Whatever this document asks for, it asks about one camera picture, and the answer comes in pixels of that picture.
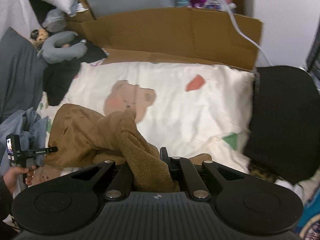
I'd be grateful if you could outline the brown t-shirt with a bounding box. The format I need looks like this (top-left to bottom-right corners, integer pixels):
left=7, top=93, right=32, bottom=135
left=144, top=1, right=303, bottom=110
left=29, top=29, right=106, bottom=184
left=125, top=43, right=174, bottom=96
left=43, top=103, right=213, bottom=193

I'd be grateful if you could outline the person's left hand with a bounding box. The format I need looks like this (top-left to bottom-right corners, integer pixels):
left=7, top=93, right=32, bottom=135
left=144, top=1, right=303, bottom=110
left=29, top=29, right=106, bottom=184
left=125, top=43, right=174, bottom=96
left=3, top=165, right=36, bottom=194

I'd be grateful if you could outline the light blue denim garment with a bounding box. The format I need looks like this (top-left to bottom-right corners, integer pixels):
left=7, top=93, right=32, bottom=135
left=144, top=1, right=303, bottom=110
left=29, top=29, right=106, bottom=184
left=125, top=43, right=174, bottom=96
left=1, top=108, right=48, bottom=175

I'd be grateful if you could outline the cream bear print bedsheet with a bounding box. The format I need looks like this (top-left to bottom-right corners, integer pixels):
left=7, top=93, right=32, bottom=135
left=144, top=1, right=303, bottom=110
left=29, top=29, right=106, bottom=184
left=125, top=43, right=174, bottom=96
left=34, top=62, right=254, bottom=184

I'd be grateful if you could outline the black garment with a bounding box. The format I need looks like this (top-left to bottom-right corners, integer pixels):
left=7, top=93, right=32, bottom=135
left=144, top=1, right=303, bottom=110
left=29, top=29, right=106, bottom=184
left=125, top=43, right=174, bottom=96
left=43, top=41, right=107, bottom=106

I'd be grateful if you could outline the grey plush toy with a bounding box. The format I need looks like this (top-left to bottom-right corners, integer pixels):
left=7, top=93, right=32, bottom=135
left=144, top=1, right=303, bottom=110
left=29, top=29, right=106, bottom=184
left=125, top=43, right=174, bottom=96
left=37, top=31, right=87, bottom=64

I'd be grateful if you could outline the leopard plush toy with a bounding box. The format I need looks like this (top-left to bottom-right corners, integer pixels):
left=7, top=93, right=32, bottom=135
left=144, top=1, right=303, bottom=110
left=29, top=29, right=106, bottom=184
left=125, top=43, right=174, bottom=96
left=30, top=28, right=49, bottom=48

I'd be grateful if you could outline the brown cardboard sheet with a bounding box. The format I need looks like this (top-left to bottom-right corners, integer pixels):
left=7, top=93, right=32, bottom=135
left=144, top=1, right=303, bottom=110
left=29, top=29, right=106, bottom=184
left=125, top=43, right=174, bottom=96
left=67, top=8, right=258, bottom=70

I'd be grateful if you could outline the blue bottle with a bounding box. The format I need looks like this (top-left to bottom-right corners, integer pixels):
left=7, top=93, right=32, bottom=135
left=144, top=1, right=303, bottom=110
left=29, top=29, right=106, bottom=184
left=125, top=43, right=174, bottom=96
left=176, top=0, right=189, bottom=7

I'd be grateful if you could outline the purple snack package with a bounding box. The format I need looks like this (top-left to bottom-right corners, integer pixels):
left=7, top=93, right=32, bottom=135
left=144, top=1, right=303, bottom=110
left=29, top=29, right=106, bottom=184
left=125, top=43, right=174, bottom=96
left=188, top=0, right=227, bottom=11

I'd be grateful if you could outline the white cable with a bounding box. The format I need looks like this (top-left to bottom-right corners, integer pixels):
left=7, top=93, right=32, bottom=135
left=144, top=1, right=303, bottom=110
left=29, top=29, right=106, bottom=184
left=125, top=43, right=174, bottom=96
left=203, top=0, right=274, bottom=67

